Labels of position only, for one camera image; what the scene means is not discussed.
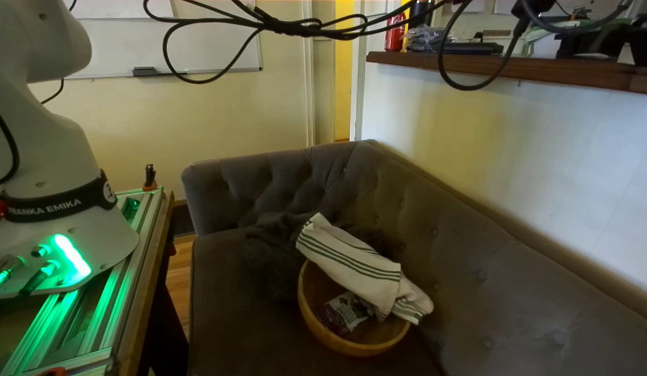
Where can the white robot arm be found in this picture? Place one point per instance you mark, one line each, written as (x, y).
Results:
(61, 223)

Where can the white green-striped towel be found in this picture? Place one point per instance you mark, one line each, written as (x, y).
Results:
(361, 271)

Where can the dark grey cloth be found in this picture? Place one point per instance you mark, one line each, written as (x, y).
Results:
(271, 258)

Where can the small snack packet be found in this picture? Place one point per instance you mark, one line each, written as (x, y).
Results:
(347, 313)

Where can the yellow wooden bowl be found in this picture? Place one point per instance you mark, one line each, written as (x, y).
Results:
(368, 340)

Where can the red soda can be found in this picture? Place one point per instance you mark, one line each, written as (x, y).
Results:
(395, 32)

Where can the dark clutter on shelf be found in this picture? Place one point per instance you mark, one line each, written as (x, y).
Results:
(433, 40)

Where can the grey tufted sofa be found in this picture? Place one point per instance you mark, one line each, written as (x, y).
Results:
(506, 303)

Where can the black whiteboard eraser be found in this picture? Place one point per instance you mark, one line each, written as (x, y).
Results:
(153, 73)

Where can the brown wooden shelf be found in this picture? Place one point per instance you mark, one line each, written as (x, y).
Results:
(568, 73)

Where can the wall whiteboard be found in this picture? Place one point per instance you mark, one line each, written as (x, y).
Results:
(194, 39)

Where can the aluminium frame robot table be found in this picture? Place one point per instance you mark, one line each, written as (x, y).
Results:
(98, 328)

